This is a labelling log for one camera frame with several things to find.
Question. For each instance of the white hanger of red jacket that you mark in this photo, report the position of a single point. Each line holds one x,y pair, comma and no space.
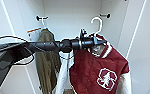
101,25

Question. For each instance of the red white varsity jacket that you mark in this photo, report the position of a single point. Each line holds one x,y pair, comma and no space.
87,73

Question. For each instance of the black hook of red jacket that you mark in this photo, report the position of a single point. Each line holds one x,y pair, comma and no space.
107,15

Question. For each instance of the white wardrobe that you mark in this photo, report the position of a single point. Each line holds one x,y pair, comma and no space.
71,16

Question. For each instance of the olive green jacket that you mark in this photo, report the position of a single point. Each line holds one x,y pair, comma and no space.
46,66

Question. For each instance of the white hanger of olive jacket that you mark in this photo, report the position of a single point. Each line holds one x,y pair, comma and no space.
43,24

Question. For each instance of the orange white label sticker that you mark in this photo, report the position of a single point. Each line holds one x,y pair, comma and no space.
32,35

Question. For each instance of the black hook of olive jacket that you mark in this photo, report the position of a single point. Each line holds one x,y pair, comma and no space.
38,17

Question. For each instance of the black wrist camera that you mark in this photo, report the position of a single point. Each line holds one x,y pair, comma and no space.
83,34

